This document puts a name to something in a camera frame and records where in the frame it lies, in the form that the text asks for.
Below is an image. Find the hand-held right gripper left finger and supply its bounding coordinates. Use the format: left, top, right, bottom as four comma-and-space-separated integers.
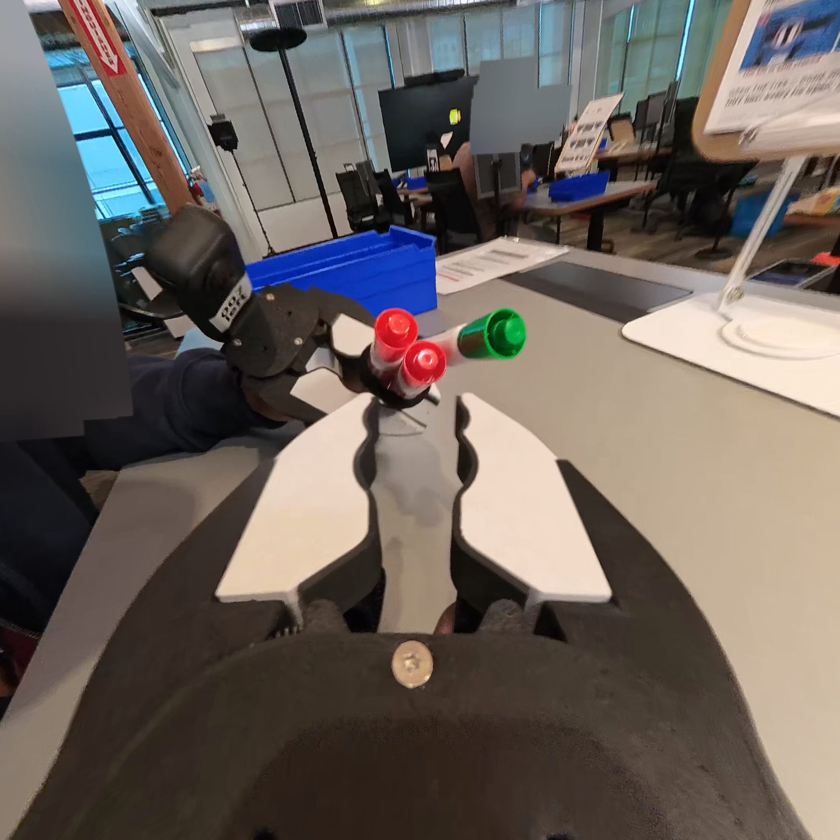
217, 394, 384, 605

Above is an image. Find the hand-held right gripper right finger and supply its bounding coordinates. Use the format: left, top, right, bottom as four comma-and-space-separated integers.
451, 392, 614, 605

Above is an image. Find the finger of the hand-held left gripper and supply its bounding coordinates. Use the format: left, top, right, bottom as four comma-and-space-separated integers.
331, 313, 382, 363
289, 369, 346, 412

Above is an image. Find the red marker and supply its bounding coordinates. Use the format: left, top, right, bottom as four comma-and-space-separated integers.
398, 342, 447, 392
371, 309, 421, 375

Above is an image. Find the black velcro strap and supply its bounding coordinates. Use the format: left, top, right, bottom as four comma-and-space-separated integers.
352, 355, 437, 410

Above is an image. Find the large blue plastic bin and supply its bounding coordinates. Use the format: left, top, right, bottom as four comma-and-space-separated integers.
246, 226, 438, 322

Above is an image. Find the green marker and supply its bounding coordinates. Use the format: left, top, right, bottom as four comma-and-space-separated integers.
453, 309, 529, 362

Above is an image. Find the person's left forearm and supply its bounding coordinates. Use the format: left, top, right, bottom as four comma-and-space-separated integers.
86, 348, 283, 471

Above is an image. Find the black office chair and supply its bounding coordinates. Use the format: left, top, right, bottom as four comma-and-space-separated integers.
335, 164, 395, 235

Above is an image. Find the printed paper sheet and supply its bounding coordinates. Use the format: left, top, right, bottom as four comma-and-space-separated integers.
436, 237, 568, 296

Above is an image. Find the black computer monitor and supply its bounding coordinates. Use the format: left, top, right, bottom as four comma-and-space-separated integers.
378, 77, 476, 172

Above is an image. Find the small blue bin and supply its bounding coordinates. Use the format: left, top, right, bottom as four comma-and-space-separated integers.
549, 171, 611, 202

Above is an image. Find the black floor lamp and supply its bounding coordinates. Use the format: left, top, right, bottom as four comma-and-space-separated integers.
250, 27, 336, 244

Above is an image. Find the small printed table sign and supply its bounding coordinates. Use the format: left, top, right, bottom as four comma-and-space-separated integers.
554, 92, 624, 175

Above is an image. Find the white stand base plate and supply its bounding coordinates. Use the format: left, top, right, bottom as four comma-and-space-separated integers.
621, 0, 840, 418

